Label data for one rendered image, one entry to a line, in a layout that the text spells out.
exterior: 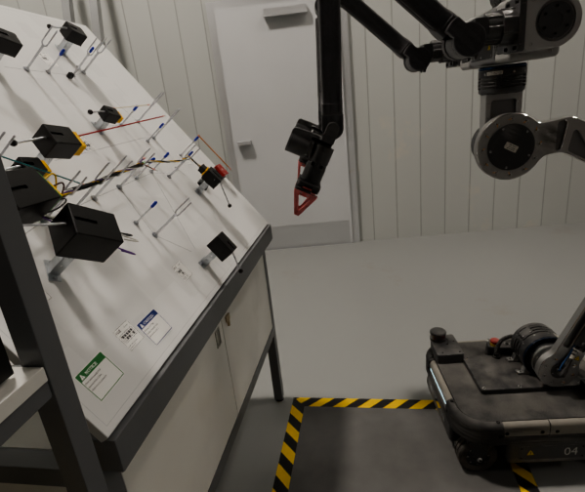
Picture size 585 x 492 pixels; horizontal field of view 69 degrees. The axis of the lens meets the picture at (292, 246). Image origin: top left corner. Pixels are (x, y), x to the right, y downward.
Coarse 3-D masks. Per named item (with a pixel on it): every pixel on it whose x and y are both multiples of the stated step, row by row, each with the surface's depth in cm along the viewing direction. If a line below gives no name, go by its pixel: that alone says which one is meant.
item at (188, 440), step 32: (224, 352) 126; (192, 384) 104; (224, 384) 125; (160, 416) 88; (192, 416) 103; (224, 416) 124; (160, 448) 87; (192, 448) 102; (224, 448) 123; (128, 480) 76; (160, 480) 87; (192, 480) 101
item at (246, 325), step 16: (256, 272) 165; (256, 288) 164; (240, 304) 144; (256, 304) 163; (224, 320) 128; (240, 320) 143; (256, 320) 162; (224, 336) 127; (240, 336) 142; (256, 336) 161; (240, 352) 142; (256, 352) 160; (240, 368) 141; (240, 384) 140; (240, 400) 139
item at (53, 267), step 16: (64, 208) 70; (80, 208) 72; (32, 224) 66; (48, 224) 68; (64, 224) 69; (80, 224) 69; (96, 224) 72; (112, 224) 76; (64, 240) 69; (80, 240) 69; (96, 240) 71; (112, 240) 73; (64, 256) 71; (80, 256) 73; (96, 256) 75; (48, 272) 76
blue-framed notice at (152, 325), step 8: (152, 312) 91; (144, 320) 87; (152, 320) 89; (160, 320) 91; (144, 328) 86; (152, 328) 88; (160, 328) 89; (168, 328) 91; (152, 336) 86; (160, 336) 88
